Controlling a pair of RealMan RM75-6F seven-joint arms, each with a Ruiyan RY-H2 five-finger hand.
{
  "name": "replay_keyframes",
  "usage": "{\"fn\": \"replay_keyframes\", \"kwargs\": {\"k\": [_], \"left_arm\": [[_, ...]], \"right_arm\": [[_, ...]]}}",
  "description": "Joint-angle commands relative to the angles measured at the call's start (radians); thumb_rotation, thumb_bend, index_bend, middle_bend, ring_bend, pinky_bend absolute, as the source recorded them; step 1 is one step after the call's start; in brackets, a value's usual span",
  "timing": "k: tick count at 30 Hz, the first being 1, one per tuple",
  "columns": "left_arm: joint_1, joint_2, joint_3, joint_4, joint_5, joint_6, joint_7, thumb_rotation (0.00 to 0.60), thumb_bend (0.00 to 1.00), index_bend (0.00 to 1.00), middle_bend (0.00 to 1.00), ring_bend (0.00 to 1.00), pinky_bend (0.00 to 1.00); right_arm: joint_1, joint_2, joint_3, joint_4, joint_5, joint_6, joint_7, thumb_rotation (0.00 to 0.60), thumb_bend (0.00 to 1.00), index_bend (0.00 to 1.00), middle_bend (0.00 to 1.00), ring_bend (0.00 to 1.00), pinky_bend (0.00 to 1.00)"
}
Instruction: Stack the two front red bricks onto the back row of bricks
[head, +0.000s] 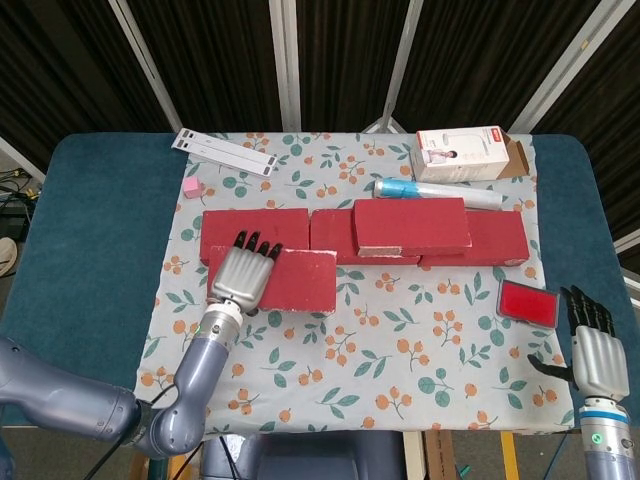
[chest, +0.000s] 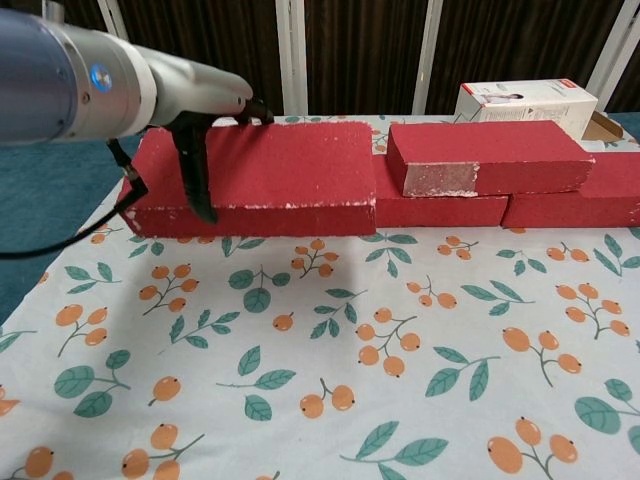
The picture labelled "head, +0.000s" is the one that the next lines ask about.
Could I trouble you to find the white flat strip box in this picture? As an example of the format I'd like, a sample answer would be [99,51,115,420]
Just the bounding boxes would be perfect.
[177,128,279,169]
[170,138,275,179]

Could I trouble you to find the white metal frame post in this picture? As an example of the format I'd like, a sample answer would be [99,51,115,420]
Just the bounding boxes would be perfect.
[508,0,617,135]
[268,0,302,134]
[362,0,426,135]
[108,0,182,132]

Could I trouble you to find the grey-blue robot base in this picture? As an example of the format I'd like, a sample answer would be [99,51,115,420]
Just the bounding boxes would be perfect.
[201,432,405,480]

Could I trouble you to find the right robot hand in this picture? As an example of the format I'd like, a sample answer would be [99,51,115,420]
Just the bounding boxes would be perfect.
[527,285,630,401]

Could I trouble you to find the white blue rolled tube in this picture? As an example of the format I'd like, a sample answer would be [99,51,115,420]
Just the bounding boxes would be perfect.
[373,178,503,211]

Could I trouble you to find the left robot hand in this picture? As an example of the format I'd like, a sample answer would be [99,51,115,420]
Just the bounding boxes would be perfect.
[206,229,285,316]

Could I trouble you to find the white product box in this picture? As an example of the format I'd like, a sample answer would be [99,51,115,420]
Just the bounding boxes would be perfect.
[409,126,532,183]

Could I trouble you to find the blue felt table cover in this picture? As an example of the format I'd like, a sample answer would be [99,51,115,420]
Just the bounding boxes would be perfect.
[0,132,634,429]

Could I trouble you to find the tangled floor cables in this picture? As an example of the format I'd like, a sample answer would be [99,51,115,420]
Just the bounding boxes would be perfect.
[0,164,42,204]

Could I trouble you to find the floral print tablecloth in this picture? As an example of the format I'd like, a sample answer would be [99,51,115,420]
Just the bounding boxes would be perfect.
[130,130,576,456]

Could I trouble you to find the beige round object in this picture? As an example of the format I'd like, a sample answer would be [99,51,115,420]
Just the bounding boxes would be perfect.
[0,237,20,276]

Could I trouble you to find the red brick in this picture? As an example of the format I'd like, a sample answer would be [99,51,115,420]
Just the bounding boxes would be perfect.
[418,209,530,268]
[352,197,473,258]
[309,208,421,266]
[198,208,311,266]
[207,244,338,315]

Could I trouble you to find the dark brown pleated curtain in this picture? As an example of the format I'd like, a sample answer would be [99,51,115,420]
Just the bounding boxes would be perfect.
[0,0,640,241]

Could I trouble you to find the red ink pad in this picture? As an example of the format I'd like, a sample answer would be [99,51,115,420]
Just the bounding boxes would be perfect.
[496,279,560,331]

